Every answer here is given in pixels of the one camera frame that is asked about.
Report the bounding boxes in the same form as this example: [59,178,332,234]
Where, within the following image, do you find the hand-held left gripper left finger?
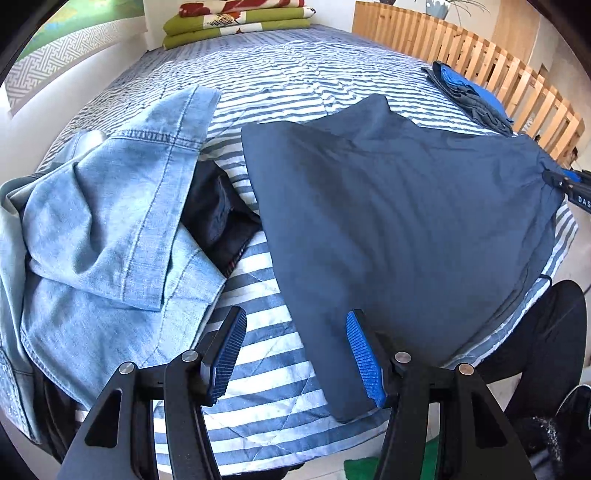
[58,305,247,480]

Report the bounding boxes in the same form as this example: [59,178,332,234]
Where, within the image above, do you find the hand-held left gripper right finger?
[346,309,539,480]

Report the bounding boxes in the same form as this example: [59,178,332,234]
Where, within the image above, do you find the dark navy garment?
[241,95,566,423]

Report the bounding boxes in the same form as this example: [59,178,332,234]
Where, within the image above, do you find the light blue denim shirt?
[0,85,227,446]

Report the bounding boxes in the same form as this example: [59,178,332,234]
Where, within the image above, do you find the blue white striped quilt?
[39,39,580,478]

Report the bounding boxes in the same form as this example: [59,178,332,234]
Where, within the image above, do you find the folded grey and blue clothes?
[421,60,515,137]

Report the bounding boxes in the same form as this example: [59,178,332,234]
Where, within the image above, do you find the green cloth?
[344,438,439,480]

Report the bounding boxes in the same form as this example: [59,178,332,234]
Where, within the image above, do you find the bright blue folded cloth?
[438,64,514,125]

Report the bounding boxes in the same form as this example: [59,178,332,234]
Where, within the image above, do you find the person's black trouser leg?
[445,279,588,384]

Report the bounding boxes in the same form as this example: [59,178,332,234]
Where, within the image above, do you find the wooden slat railing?
[353,0,586,160]

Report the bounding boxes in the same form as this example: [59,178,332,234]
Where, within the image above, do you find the potted plant white pot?
[413,0,491,20]

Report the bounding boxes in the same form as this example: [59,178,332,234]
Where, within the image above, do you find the person's dark shoe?
[519,383,591,480]

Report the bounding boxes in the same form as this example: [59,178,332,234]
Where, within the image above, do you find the blue checked bed sheet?
[92,23,421,93]

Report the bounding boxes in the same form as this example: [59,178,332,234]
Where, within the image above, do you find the green folded quilt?
[163,21,311,51]
[166,7,315,35]

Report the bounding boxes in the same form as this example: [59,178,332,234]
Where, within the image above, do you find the red floral folded blanket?
[179,0,308,18]

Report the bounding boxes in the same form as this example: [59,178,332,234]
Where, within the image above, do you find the wooden wall panel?
[492,0,541,51]

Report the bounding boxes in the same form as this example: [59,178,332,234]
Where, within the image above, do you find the landscape wall scroll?
[9,0,145,116]

